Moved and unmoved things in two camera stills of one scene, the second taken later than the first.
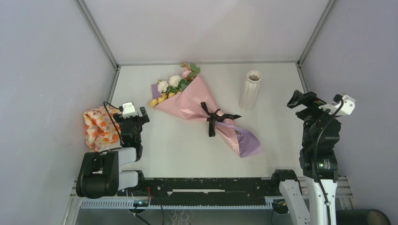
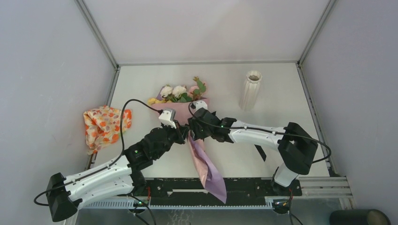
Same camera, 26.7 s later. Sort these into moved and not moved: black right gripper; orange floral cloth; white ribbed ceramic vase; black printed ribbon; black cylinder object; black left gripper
Moved: black printed ribbon; black right gripper; black left gripper
Not moved: orange floral cloth; white ribbed ceramic vase; black cylinder object
